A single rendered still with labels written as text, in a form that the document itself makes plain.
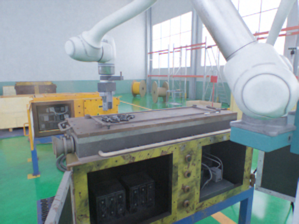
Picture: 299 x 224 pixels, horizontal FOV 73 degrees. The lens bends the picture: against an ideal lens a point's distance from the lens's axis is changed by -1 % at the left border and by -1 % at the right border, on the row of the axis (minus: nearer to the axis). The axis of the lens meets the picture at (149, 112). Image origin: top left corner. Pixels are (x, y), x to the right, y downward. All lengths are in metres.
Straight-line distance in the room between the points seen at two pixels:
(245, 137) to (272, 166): 1.18
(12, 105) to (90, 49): 6.07
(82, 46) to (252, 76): 0.70
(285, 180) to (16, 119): 6.50
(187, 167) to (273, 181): 0.85
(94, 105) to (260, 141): 3.33
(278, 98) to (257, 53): 0.13
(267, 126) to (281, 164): 1.18
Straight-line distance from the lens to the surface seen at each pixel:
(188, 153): 1.42
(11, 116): 6.98
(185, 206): 1.59
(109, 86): 1.12
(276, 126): 0.84
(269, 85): 0.57
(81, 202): 1.20
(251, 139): 0.83
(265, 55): 0.63
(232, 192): 1.96
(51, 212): 0.81
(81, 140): 1.14
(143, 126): 1.25
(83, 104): 3.83
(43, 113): 3.96
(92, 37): 0.98
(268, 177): 2.05
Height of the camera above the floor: 1.67
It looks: 11 degrees down
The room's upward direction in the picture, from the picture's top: straight up
